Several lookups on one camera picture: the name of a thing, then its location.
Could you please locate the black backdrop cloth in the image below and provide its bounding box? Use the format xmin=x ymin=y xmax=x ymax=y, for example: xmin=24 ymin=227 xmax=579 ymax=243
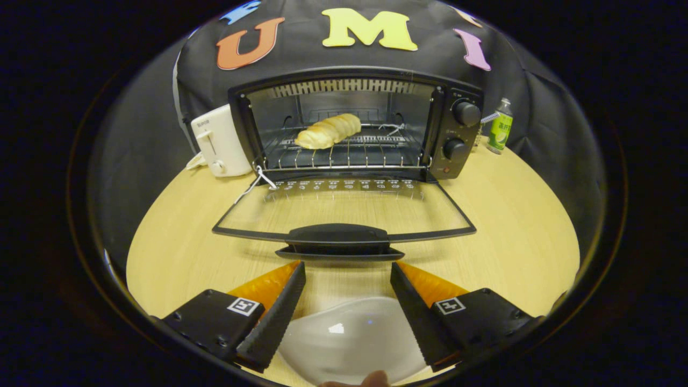
xmin=88 ymin=0 xmax=609 ymax=261

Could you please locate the white plate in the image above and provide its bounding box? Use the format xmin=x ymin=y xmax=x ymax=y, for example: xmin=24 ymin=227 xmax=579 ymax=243
xmin=276 ymin=296 xmax=431 ymax=386

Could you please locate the green label drink bottle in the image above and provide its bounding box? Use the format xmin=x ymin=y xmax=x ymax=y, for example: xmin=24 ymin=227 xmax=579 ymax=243
xmin=486 ymin=97 xmax=514 ymax=156

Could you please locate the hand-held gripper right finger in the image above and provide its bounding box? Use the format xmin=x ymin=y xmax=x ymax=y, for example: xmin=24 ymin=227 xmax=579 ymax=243
xmin=389 ymin=261 xmax=541 ymax=373

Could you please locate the white string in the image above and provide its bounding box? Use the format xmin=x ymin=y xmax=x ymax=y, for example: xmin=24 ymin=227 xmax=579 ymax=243
xmin=235 ymin=164 xmax=278 ymax=203

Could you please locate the black toaster oven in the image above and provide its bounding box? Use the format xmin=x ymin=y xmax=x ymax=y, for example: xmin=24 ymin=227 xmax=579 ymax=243
xmin=212 ymin=66 xmax=485 ymax=263

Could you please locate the bread roll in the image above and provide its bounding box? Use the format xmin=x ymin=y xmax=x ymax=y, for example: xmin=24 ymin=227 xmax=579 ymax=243
xmin=294 ymin=112 xmax=362 ymax=151

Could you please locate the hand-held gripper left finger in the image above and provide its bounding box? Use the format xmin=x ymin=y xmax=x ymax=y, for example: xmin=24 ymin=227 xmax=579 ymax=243
xmin=161 ymin=260 xmax=307 ymax=374

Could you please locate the white pop-up toaster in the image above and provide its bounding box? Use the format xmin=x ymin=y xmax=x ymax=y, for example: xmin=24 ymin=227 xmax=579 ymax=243
xmin=190 ymin=103 xmax=254 ymax=178

